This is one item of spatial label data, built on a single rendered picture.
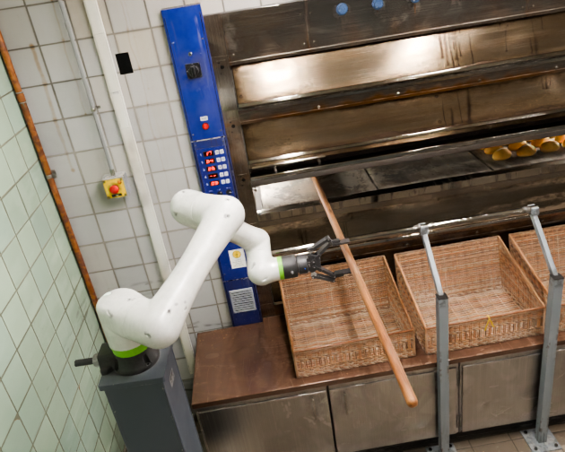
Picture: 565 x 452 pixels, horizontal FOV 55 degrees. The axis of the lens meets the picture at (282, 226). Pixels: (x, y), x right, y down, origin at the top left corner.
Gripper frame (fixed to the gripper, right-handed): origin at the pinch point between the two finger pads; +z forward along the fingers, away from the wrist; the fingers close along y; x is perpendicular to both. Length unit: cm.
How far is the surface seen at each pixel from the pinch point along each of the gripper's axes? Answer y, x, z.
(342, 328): 60, -33, -1
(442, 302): 25.7, 6.3, 35.5
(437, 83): -47, -54, 56
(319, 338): 60, -28, -13
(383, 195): 2, -54, 29
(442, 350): 50, 6, 35
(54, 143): -49, -56, -115
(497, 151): -3, -71, 94
